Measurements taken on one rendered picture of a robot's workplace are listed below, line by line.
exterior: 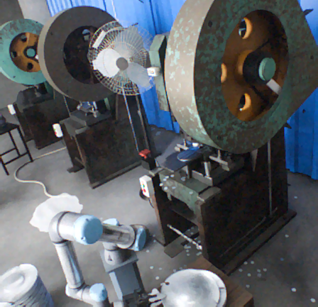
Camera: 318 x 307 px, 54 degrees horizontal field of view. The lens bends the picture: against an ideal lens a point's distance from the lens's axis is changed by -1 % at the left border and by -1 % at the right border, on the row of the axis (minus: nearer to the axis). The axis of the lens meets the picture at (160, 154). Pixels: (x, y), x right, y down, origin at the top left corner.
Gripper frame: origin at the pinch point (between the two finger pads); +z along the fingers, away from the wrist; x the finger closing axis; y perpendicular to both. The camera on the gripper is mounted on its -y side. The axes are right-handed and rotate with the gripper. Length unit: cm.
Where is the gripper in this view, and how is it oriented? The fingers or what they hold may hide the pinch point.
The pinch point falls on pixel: (164, 298)
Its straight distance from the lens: 169.3
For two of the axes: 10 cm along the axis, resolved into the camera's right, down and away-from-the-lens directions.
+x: 0.9, 8.9, 4.4
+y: -3.0, -3.9, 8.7
